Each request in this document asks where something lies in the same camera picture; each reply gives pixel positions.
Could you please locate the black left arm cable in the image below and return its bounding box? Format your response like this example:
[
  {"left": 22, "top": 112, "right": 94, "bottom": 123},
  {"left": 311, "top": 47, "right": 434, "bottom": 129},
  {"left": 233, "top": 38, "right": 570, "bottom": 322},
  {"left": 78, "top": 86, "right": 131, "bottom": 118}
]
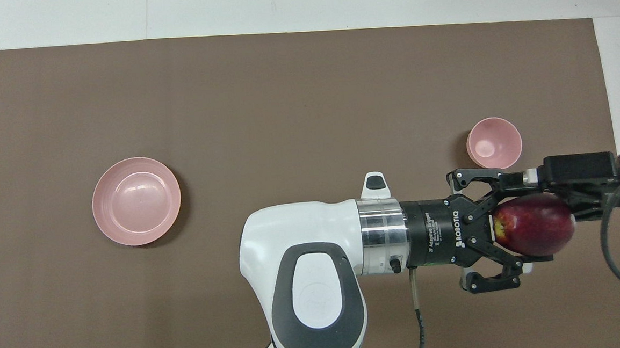
[{"left": 408, "top": 267, "right": 429, "bottom": 348}]

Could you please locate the red apple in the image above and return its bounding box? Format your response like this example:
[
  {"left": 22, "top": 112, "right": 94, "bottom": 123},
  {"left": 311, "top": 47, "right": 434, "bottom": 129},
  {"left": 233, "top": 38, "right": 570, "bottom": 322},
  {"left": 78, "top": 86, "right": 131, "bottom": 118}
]
[{"left": 491, "top": 191, "right": 579, "bottom": 260}]

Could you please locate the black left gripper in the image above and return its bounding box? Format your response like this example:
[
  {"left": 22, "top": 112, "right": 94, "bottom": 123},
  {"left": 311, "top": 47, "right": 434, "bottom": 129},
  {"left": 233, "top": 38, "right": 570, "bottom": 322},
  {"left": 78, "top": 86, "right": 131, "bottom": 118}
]
[{"left": 398, "top": 164, "right": 536, "bottom": 299}]

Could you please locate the pink plate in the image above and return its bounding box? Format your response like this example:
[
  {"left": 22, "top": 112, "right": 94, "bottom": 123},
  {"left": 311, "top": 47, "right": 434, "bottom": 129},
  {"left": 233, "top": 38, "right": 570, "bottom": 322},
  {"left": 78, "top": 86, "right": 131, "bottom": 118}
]
[{"left": 90, "top": 155, "right": 184, "bottom": 249}]

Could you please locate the pink bowl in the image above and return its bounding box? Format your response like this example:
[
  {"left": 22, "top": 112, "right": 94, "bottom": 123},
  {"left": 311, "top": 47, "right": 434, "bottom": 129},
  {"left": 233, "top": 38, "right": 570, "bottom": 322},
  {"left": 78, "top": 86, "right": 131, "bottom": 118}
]
[{"left": 465, "top": 116, "right": 524, "bottom": 173}]

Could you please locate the brown table mat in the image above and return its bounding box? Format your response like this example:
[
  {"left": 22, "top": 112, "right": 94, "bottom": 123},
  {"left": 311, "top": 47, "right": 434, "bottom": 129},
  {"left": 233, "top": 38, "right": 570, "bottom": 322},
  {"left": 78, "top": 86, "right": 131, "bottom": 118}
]
[{"left": 0, "top": 11, "right": 620, "bottom": 348}]

